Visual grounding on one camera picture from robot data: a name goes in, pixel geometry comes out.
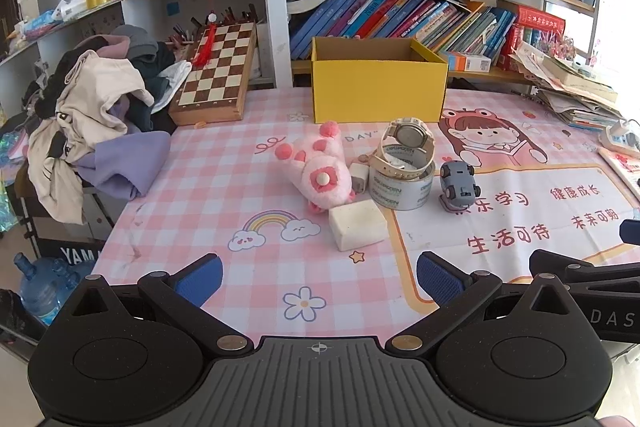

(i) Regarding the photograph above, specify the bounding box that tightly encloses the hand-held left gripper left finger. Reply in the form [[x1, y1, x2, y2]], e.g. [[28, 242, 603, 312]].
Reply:
[[64, 253, 254, 359]]

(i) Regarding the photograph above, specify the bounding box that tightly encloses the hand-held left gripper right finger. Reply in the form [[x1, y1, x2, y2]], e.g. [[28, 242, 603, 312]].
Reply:
[[385, 251, 584, 358]]

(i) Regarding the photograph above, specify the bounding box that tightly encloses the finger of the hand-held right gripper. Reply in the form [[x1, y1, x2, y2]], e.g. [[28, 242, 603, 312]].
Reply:
[[529, 249, 640, 289], [619, 218, 640, 247]]

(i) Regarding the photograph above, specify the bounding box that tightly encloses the white tape roll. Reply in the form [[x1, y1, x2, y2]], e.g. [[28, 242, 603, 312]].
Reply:
[[369, 146, 436, 211]]

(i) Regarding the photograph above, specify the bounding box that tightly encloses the white sponge block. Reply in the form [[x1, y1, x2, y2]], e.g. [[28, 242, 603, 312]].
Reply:
[[328, 199, 388, 252]]

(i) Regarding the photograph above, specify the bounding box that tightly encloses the grey toy car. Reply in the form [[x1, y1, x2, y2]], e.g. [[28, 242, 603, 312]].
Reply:
[[437, 159, 477, 214]]

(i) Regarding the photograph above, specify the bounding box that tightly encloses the small white charger cube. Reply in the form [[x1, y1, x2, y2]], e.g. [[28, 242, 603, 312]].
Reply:
[[349, 163, 370, 194]]

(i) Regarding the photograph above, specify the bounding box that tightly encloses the beige wristwatch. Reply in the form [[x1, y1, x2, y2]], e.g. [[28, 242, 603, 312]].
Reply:
[[375, 117, 436, 182]]

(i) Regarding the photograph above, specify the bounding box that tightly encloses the pink plush toy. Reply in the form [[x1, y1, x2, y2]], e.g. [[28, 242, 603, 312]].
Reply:
[[273, 121, 357, 214]]

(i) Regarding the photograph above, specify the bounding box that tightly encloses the yellow cardboard box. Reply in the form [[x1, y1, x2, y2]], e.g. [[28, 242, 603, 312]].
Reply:
[[311, 36, 449, 124]]

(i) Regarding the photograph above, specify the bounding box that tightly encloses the pink checked desktop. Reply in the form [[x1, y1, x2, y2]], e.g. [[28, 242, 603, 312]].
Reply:
[[92, 84, 640, 343]]

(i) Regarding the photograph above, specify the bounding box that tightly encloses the pink book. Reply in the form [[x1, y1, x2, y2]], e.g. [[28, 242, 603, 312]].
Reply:
[[597, 147, 640, 200]]

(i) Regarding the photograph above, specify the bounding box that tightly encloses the white power strip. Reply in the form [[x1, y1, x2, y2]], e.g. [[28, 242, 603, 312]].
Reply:
[[600, 119, 640, 158]]

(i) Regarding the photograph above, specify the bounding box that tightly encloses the black keyboard case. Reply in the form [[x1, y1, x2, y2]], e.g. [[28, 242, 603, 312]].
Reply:
[[20, 187, 116, 268]]

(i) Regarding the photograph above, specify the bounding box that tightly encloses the lavender garment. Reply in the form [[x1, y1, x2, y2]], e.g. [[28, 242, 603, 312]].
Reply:
[[75, 99, 172, 200]]

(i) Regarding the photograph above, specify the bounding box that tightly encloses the stack of papers and books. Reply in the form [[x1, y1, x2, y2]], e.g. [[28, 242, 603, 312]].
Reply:
[[510, 42, 626, 130]]

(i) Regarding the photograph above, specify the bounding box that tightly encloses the blue water jug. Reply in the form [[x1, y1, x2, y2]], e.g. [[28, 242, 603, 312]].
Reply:
[[12, 252, 96, 327]]

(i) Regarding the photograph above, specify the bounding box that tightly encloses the white cloth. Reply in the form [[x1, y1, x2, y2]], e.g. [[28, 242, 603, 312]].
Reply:
[[150, 61, 193, 112]]

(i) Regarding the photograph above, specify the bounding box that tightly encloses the beige garment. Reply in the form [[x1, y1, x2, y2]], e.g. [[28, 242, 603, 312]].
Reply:
[[27, 52, 156, 224]]

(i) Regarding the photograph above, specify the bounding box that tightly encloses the wooden chessboard box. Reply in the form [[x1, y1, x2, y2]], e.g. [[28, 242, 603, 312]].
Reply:
[[168, 21, 258, 126]]

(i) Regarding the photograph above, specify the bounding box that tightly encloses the orange and blue carton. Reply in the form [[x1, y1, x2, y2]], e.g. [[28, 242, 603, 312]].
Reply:
[[440, 51, 493, 72]]

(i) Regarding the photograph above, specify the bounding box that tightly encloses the dark green garment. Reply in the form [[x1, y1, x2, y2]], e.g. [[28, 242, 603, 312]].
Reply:
[[127, 39, 176, 132]]

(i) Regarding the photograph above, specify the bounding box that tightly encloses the red thick dictionary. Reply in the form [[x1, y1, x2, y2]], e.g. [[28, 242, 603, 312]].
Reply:
[[507, 5, 567, 72]]

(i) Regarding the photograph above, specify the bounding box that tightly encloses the red tassel ornament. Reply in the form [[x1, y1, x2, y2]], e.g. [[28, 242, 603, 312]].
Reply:
[[191, 0, 221, 68]]

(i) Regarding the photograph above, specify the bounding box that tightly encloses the mauve garment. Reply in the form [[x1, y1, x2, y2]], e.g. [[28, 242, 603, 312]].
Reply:
[[95, 36, 133, 58]]

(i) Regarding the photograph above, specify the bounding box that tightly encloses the black garment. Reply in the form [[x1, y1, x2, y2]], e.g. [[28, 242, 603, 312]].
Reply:
[[35, 49, 96, 118]]

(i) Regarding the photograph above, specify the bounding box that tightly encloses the grey garment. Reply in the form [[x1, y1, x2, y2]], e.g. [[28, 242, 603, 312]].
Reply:
[[111, 24, 156, 52]]

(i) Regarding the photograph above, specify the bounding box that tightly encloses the bunch of pens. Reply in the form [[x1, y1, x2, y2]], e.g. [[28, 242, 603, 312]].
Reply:
[[165, 4, 258, 45]]

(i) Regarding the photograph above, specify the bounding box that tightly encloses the row of colourful books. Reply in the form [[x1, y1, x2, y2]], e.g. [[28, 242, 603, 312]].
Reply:
[[290, 0, 516, 60]]

